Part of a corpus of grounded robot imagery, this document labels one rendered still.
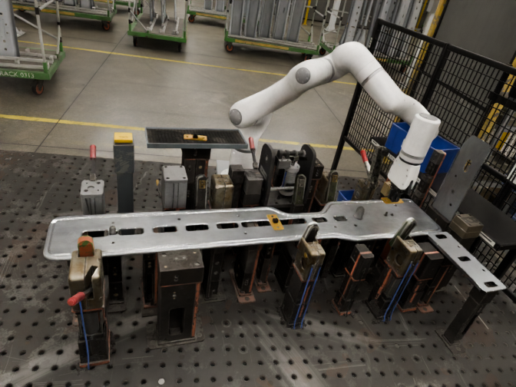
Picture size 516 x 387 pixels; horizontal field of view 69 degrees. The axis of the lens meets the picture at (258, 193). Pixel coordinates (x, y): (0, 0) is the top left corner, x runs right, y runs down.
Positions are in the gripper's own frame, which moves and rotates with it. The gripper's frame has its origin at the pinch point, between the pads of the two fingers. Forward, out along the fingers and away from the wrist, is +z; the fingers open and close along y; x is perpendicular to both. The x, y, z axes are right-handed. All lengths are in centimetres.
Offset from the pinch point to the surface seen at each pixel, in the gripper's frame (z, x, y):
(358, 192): 10.0, -2.6, -17.0
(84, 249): 2, -106, 15
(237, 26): 63, 124, -676
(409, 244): 5.2, -6.5, 21.4
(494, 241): 6.9, 32.3, 22.2
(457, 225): 6.5, 23.3, 12.3
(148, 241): 10, -90, 5
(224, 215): 10, -64, -6
